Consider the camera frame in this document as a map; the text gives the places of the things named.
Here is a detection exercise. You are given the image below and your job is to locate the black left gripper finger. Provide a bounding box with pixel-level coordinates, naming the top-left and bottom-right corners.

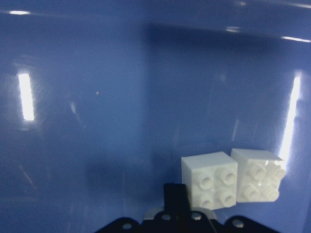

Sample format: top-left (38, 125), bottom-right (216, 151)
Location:
top-left (163, 183), bottom-right (191, 219)

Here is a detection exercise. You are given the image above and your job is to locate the white block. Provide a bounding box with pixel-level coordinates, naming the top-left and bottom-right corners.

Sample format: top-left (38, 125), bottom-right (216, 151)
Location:
top-left (230, 149), bottom-right (286, 202)
top-left (181, 151), bottom-right (238, 210)

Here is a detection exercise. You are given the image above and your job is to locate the blue plastic tray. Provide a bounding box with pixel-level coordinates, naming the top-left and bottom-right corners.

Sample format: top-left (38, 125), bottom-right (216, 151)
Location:
top-left (0, 0), bottom-right (311, 233)

